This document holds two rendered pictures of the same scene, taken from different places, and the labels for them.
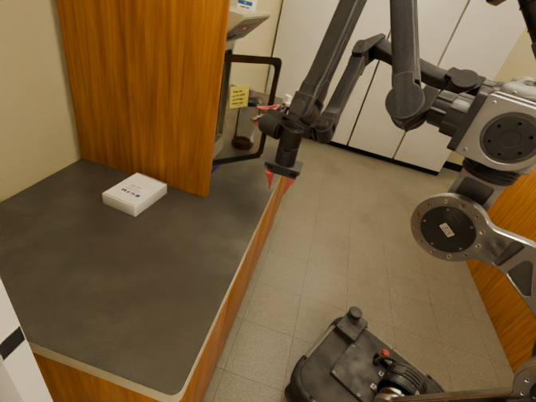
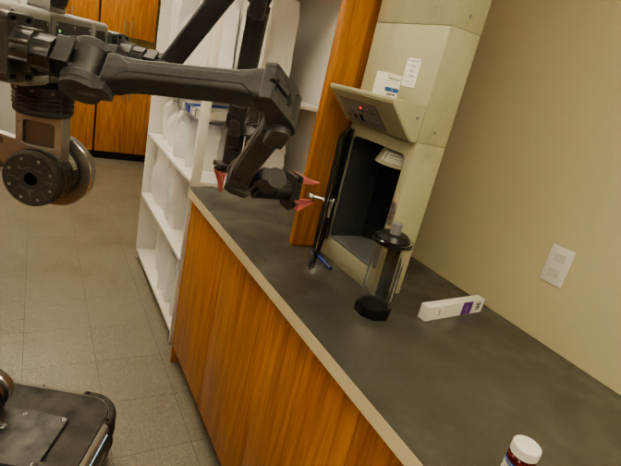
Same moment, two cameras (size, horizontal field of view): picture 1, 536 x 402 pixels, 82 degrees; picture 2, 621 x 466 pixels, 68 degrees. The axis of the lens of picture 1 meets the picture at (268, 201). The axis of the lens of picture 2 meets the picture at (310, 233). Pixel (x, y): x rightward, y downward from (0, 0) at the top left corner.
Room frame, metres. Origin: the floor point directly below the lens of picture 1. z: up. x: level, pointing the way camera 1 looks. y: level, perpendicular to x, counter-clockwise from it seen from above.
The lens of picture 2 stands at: (2.14, -0.72, 1.53)
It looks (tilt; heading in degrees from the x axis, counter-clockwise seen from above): 19 degrees down; 141
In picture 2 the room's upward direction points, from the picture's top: 13 degrees clockwise
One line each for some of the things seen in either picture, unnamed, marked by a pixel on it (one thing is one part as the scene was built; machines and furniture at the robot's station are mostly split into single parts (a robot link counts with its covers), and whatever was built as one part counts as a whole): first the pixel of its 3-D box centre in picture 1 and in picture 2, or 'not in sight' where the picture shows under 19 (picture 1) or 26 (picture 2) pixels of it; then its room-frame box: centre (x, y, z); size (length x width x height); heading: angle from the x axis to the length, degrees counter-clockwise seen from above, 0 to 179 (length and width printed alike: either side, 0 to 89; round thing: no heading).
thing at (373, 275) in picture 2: not in sight; (383, 274); (1.37, 0.19, 1.06); 0.11 x 0.11 x 0.21
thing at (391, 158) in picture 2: not in sight; (404, 157); (1.16, 0.38, 1.34); 0.18 x 0.18 x 0.05
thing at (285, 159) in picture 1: (285, 156); (231, 157); (0.80, -0.02, 1.21); 0.10 x 0.07 x 0.07; 84
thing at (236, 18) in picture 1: (240, 27); (371, 111); (1.12, 0.22, 1.46); 0.32 x 0.12 x 0.10; 174
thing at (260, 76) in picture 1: (238, 114); (330, 194); (1.09, 0.18, 1.19); 0.30 x 0.01 x 0.40; 136
